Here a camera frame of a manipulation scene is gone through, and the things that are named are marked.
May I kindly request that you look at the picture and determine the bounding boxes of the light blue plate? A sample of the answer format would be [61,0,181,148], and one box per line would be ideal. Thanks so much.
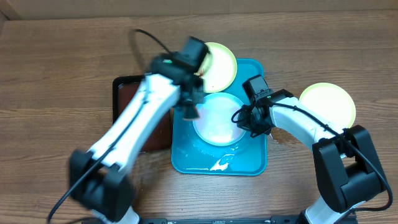
[193,93,245,146]

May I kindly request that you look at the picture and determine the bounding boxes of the yellow-green plate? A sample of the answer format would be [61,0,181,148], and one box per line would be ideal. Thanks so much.
[299,83,356,128]
[197,42,238,93]

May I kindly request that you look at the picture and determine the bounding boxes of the green and red sponge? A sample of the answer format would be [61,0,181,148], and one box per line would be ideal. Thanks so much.
[183,106,200,121]

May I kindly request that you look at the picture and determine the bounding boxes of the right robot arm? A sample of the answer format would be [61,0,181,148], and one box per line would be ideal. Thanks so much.
[231,75,393,223]

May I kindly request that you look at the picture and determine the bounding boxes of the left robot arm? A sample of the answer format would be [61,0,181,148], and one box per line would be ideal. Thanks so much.
[65,37,210,223]

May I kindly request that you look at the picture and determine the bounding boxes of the teal plastic serving tray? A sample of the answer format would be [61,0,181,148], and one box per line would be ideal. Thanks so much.
[171,58,267,176]

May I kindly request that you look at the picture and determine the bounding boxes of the black tray with red water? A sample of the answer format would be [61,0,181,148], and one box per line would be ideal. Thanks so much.
[112,76,172,153]

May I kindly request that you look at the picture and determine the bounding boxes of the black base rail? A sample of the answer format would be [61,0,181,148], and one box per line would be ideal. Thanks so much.
[138,215,308,224]

